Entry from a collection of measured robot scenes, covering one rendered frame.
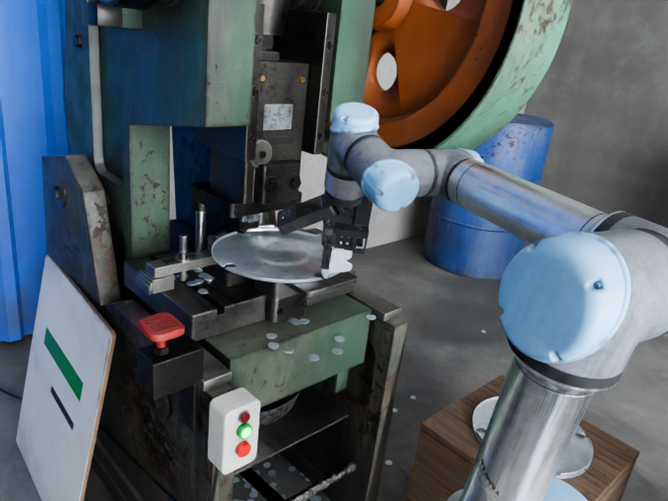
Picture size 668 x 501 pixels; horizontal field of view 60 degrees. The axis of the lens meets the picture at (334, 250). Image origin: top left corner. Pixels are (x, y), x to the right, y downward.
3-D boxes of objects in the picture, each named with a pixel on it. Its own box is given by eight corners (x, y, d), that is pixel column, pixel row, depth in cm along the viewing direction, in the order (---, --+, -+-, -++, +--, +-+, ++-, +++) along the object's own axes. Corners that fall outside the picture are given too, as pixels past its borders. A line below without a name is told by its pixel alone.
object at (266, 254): (289, 224, 142) (289, 221, 142) (374, 264, 123) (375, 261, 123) (185, 244, 123) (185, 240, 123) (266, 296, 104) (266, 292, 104)
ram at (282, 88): (311, 201, 124) (325, 58, 113) (254, 210, 114) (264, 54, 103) (263, 180, 135) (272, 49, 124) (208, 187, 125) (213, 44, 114)
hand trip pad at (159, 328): (187, 365, 98) (188, 326, 95) (154, 377, 94) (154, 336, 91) (167, 347, 102) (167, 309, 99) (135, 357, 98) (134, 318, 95)
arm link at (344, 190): (325, 179, 95) (327, 153, 101) (322, 201, 98) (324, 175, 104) (370, 183, 95) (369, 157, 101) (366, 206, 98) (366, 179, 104)
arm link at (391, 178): (447, 170, 85) (410, 134, 92) (384, 172, 80) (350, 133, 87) (429, 213, 90) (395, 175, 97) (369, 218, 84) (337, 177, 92)
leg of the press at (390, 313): (393, 513, 161) (452, 208, 128) (364, 534, 153) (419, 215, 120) (215, 361, 221) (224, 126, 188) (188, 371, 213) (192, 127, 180)
